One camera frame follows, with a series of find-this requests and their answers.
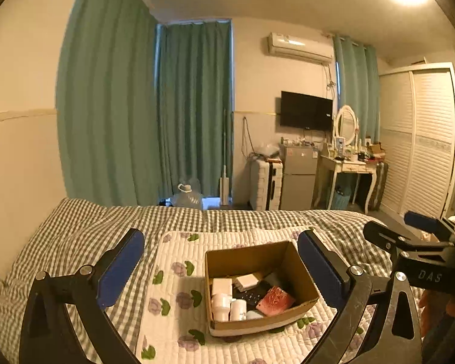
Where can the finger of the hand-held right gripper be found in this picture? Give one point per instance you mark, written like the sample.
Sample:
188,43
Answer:
419,220
386,238

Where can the teal window curtain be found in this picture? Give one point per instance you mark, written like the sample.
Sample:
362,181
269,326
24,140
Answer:
195,113

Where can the white dressing table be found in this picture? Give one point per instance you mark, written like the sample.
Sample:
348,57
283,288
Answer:
345,166

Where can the white louvred wardrobe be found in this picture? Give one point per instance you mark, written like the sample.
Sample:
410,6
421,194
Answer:
421,151

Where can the white air conditioner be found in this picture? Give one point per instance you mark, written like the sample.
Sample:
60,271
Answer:
299,47

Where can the teal basket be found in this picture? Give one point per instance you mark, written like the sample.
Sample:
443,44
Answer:
340,199

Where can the brown cardboard box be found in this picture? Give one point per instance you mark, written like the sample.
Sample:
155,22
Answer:
246,258

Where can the small brown box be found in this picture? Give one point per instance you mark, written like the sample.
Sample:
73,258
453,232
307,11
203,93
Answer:
374,148

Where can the white suitcase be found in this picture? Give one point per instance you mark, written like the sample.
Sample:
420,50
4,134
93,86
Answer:
261,185

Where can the red patterned small box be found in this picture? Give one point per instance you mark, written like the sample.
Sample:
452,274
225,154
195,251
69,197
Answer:
276,300

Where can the black wall television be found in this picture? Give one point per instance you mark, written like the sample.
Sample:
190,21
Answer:
305,110

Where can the white jar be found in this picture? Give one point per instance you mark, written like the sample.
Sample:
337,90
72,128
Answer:
222,305

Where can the clear water jug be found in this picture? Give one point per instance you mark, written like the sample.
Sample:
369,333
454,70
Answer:
187,199

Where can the grey checked blanket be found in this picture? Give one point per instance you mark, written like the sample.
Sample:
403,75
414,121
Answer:
79,227

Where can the floral quilted mat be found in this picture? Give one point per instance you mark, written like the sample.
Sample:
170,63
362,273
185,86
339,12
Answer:
174,322

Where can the white cube adapter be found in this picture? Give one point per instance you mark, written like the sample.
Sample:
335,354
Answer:
222,286

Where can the grey small fridge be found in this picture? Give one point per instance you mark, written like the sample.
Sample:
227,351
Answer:
297,182

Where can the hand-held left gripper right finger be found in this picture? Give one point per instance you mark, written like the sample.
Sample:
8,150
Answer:
318,269

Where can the wide teal curtain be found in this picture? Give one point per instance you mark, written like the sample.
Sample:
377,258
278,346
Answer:
106,102

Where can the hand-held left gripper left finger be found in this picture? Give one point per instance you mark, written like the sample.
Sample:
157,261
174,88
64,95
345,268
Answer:
121,269

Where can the clear plastic bag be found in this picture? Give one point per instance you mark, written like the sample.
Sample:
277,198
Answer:
267,149

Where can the small photo frame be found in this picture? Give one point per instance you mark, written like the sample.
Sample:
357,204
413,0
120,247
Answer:
339,146

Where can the white charger plug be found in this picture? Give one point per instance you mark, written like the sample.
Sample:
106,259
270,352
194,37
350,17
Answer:
247,280

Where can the black remote control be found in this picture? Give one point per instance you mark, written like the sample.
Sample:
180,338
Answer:
252,296

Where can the white oval mirror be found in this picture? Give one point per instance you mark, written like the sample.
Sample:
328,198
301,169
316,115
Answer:
347,123

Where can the person's right hand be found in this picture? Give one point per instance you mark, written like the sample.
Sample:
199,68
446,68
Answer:
426,303

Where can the narrow teal curtain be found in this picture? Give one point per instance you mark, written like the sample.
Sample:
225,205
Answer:
356,91

